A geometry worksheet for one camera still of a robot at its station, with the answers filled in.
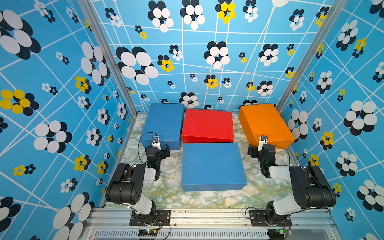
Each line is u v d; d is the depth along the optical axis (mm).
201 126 964
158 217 729
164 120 1023
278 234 691
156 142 799
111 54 865
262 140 820
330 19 715
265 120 1016
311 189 444
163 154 845
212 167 789
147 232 722
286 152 1025
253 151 849
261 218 724
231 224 735
